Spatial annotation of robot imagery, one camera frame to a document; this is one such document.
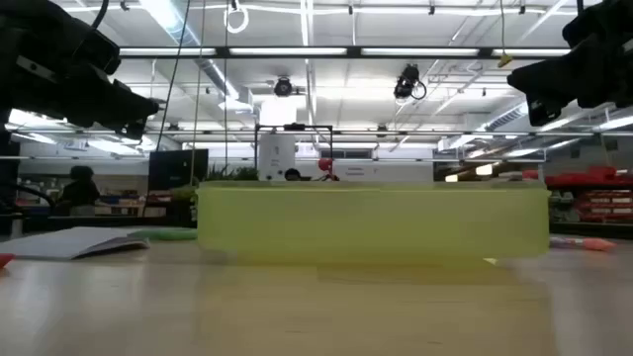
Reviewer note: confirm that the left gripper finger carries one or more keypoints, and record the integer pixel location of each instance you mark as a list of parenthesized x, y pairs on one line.
[(138, 101), (141, 116)]

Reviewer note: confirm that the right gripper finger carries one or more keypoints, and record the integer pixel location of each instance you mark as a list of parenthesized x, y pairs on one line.
[(541, 74), (546, 90)]

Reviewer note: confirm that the yellow translucent pencil case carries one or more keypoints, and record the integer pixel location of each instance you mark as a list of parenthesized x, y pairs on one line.
[(371, 222)]

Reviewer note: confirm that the black monitor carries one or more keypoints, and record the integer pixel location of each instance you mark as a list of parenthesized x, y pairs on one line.
[(178, 168)]

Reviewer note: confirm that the red storage shelf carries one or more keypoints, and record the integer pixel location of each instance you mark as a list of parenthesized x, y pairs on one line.
[(601, 174)]

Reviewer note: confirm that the person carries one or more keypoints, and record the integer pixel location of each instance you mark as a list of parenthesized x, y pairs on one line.
[(79, 190), (293, 174)]

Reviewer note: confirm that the potted succulent plant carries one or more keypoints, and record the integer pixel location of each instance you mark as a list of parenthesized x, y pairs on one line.
[(232, 174)]

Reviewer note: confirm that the white cylindrical column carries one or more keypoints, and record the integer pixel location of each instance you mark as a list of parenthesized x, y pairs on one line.
[(276, 155)]

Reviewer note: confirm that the white notebook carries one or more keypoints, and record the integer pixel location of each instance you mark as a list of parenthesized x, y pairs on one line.
[(69, 242)]

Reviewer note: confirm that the long orange pen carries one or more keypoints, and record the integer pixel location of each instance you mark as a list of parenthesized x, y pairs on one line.
[(601, 244)]

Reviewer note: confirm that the small red object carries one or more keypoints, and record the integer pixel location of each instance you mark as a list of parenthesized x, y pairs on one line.
[(5, 260)]

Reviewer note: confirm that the red desk lamp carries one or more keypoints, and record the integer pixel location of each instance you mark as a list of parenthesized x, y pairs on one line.
[(325, 164)]

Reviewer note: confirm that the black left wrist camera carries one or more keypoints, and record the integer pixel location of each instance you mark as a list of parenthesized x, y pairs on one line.
[(99, 52)]

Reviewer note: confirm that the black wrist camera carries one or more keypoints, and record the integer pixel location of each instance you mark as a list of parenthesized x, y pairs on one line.
[(581, 29), (99, 52)]

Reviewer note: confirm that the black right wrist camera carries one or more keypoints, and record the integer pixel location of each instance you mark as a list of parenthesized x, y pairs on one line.
[(581, 29)]

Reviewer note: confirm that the black aluminium rig frame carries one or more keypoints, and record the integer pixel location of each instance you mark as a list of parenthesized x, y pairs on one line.
[(222, 51)]

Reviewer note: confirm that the black overhead camera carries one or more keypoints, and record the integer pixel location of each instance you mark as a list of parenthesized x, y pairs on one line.
[(283, 87)]

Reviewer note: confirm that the distant black station frame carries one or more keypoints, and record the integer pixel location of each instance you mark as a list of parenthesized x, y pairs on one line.
[(297, 127)]

